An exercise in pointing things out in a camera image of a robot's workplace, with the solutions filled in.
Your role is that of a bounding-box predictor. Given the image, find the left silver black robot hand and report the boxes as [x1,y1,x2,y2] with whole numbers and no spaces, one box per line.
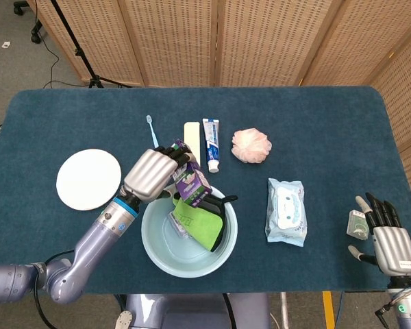
[123,145,199,203]

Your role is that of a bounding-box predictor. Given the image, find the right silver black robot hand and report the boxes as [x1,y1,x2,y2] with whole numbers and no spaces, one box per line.
[348,192,411,277]

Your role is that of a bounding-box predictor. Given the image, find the light blue toothbrush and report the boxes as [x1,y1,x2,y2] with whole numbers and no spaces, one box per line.
[145,115,160,149]

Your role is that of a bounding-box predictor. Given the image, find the purple toothpaste carton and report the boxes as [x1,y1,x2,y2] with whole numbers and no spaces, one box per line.
[171,138,213,209]

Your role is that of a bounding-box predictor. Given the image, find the transparent box with purple floss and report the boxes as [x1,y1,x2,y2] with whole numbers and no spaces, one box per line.
[168,210,190,240]

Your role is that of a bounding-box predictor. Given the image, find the green microfiber cloth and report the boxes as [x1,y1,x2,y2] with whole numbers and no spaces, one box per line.
[172,194,239,254]

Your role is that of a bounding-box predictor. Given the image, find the small green white box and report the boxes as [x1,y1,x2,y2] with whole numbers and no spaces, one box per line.
[346,209,369,240]

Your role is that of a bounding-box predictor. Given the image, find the white and blue toothpaste tube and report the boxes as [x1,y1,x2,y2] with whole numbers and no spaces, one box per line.
[201,118,222,173]

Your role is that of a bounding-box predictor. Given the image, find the cream toothbrush case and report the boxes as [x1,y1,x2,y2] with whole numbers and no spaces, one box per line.
[183,121,202,166]

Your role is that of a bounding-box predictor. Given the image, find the white round plate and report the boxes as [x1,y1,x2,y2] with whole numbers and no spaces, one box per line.
[55,148,122,211]

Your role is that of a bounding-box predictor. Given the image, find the light blue plastic basin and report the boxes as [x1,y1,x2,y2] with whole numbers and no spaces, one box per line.
[141,186,239,279]

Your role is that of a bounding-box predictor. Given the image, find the pink mesh bath pouf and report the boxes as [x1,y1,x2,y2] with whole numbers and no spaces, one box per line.
[230,127,273,165]

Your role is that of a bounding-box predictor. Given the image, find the light blue wet wipes pack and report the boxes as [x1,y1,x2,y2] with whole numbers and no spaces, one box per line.
[266,177,308,247]

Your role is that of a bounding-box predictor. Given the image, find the black tripod stand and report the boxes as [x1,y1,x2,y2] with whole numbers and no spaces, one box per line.
[49,0,133,89]

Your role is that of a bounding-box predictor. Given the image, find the lavender robot torso base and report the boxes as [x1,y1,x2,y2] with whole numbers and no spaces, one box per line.
[125,293,271,329]

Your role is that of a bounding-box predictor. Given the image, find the dark blue table cloth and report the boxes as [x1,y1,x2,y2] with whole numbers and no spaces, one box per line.
[0,86,411,295]

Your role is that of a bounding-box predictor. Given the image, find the wicker folding screen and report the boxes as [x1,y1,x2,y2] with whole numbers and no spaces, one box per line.
[26,0,411,223]

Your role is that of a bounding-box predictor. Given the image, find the black office chair base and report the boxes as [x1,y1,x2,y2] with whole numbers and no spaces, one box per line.
[12,0,44,45]

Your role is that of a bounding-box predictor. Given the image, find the black cable on floor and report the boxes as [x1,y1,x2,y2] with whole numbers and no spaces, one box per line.
[34,20,90,88]

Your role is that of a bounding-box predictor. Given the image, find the white metal bracket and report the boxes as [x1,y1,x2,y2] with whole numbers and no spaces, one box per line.
[114,310,133,329]

